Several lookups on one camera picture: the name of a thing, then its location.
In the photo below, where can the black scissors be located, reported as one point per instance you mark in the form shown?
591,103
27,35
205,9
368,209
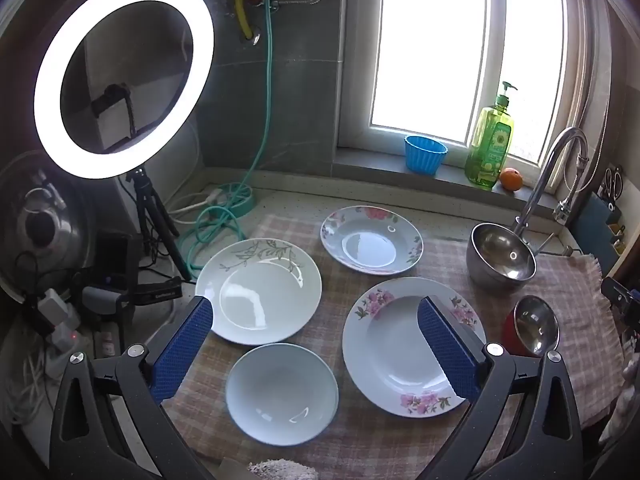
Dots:
610,185

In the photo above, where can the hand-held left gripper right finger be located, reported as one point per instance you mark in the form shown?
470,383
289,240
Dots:
445,345

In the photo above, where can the black tripod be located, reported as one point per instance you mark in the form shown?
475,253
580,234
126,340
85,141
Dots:
150,210

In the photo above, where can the white charger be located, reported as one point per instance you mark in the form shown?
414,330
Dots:
57,307

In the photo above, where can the red steel bowl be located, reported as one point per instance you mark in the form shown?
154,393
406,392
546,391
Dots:
537,327

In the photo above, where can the black box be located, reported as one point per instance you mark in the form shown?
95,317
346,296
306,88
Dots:
117,260

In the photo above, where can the plain white bowl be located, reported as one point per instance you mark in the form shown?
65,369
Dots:
282,395

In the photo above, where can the window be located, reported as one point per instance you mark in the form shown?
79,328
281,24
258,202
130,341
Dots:
430,35

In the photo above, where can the pink checked cloth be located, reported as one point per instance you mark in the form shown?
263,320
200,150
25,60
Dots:
330,310

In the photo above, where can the large pink floral plate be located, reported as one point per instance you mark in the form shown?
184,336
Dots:
390,350

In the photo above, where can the orange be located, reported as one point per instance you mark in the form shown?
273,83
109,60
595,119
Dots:
511,180

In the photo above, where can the black grey device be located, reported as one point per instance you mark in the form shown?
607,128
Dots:
150,292

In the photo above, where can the large steel bowl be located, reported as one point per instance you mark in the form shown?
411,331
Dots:
502,255

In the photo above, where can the black phone holder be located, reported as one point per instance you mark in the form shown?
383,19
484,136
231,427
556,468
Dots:
112,97

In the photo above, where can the white plate with leaf print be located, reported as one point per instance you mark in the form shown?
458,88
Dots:
260,285

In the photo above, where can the green dish soap bottle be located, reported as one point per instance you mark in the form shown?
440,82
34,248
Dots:
490,150

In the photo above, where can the white power strip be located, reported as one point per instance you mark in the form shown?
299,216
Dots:
75,345

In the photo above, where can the blue ribbed cup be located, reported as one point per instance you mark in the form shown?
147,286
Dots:
425,155

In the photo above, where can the white fluffy towel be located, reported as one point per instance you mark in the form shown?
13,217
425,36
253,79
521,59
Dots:
282,470

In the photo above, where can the teal knife block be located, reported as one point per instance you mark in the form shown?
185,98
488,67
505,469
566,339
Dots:
592,230

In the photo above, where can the small pink floral plate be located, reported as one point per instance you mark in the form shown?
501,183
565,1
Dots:
372,240

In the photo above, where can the chrome faucet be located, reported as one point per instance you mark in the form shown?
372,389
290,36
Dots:
542,175

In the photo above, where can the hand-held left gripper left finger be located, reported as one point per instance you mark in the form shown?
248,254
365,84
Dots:
182,340

